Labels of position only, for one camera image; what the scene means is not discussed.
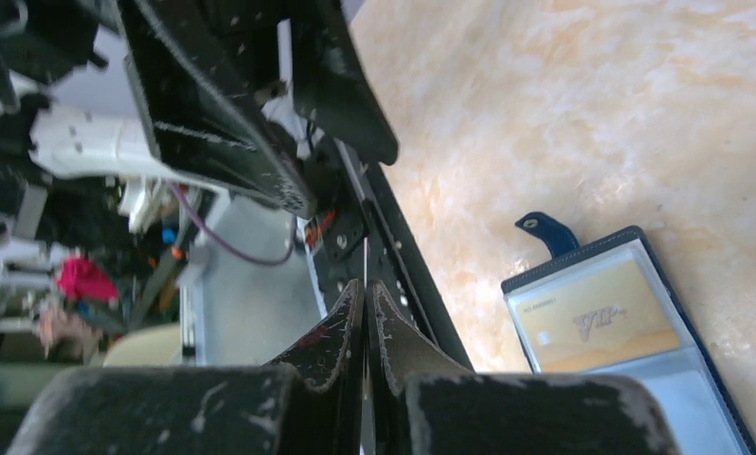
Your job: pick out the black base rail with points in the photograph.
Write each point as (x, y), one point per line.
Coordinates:
(360, 232)

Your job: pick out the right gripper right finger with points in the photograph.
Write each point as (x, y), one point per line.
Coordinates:
(424, 402)

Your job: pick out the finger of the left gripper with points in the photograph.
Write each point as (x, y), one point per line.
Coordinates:
(330, 87)
(199, 110)

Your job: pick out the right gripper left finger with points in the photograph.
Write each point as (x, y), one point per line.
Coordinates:
(304, 401)

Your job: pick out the navy blue card holder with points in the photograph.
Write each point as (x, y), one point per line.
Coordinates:
(700, 410)

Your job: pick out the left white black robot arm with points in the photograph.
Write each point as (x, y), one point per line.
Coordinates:
(42, 42)

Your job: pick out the red white object on floor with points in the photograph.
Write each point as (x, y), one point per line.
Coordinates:
(81, 278)

